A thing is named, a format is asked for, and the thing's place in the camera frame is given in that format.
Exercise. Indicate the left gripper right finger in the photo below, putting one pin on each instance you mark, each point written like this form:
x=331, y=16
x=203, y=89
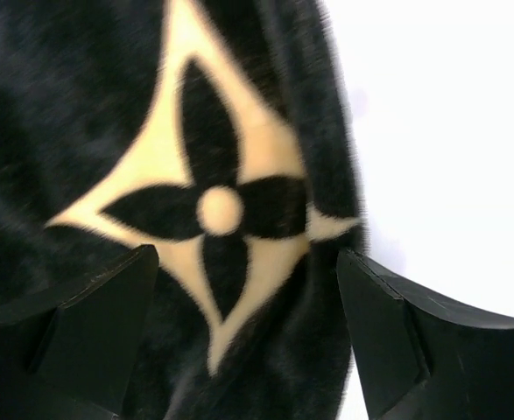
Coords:
x=420, y=354

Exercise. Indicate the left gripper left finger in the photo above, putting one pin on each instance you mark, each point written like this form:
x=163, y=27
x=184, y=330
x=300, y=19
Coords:
x=68, y=352

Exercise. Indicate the black pillowcase with beige flowers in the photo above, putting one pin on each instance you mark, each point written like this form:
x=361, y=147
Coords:
x=213, y=131

